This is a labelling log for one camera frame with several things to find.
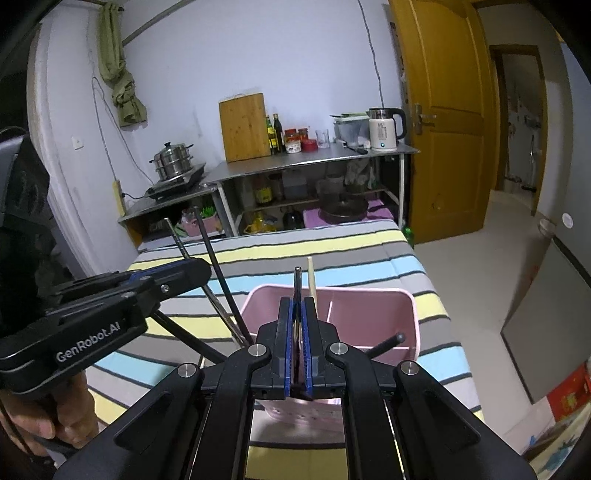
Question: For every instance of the black frying pan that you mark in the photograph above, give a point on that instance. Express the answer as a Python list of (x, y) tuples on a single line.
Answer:
[(344, 210)]

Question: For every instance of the red cardboard box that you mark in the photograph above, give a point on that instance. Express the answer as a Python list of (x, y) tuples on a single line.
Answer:
[(570, 392)]

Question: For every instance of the low steel shelf table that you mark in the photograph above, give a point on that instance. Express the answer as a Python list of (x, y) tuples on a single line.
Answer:
[(171, 205)]

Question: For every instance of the wooden cutting board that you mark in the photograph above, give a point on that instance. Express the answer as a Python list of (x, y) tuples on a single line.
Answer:
[(244, 129)]

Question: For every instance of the yellow power strip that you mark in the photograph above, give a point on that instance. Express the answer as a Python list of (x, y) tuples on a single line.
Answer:
[(118, 198)]

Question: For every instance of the dark sauce bottle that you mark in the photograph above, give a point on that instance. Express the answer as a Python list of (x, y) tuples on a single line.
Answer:
[(278, 136)]

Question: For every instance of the person's left hand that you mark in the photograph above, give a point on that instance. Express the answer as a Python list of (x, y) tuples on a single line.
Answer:
[(32, 422)]

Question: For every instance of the white electric kettle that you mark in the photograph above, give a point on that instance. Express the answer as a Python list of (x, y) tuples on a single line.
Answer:
[(383, 131)]

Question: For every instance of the green hanging cloth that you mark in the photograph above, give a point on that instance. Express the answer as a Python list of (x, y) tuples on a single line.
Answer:
[(120, 78)]

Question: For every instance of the striped tablecloth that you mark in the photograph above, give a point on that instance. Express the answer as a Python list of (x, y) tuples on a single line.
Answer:
[(369, 258)]

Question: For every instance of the metal chopstick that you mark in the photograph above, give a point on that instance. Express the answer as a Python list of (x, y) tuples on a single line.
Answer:
[(179, 240)]

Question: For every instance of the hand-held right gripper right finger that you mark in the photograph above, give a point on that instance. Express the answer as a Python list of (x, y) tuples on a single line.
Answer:
[(306, 350)]

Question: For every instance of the wooden chopstick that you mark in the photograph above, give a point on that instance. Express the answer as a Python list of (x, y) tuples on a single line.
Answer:
[(314, 281)]

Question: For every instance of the large cooking oil bottle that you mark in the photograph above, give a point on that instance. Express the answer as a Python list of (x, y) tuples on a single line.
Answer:
[(261, 225)]

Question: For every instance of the pink plastic basket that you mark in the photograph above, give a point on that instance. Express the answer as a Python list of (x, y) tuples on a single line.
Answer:
[(360, 318)]

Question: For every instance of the small red lid jar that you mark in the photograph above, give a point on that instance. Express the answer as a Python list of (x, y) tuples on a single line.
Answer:
[(303, 134)]

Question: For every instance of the yellow oil bottle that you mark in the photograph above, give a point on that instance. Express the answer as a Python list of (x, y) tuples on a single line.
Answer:
[(270, 138)]

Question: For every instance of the clear drinking glass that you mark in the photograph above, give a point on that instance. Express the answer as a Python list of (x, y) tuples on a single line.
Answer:
[(322, 139)]

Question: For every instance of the yellow wooden door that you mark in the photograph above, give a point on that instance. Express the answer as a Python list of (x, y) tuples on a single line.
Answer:
[(452, 129)]

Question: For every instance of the dark plastic jug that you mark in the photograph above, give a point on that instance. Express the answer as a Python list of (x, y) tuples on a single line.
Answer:
[(292, 219)]

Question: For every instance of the steel steamer pot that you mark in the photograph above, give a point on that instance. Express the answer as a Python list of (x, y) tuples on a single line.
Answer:
[(171, 161)]

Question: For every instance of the tall steel kitchen table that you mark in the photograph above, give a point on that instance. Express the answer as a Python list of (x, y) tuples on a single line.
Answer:
[(300, 161)]

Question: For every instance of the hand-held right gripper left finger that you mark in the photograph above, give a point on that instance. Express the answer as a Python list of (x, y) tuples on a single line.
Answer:
[(290, 350)]

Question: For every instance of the short red jar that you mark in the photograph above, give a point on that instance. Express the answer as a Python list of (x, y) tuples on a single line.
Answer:
[(309, 146)]

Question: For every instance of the small pink shelf basket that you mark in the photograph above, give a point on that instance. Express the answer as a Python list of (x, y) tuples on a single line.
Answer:
[(205, 224)]

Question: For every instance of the red lid sauce jar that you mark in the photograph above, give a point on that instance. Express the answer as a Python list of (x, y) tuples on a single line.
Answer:
[(292, 143)]

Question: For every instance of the clear plastic container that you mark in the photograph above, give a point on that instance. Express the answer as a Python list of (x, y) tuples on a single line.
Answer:
[(351, 129)]

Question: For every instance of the black induction cooker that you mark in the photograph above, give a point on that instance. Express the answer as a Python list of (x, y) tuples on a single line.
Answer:
[(178, 184)]

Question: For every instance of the white wall socket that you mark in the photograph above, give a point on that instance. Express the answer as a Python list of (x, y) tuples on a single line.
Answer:
[(77, 143)]

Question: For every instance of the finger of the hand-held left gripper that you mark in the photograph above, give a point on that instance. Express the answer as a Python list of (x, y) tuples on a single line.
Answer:
[(180, 279), (138, 277)]

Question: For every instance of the yellow label jar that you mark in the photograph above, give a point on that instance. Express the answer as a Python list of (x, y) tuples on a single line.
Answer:
[(263, 193)]

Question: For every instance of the green bottle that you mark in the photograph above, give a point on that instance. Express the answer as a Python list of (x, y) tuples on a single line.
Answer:
[(409, 236)]

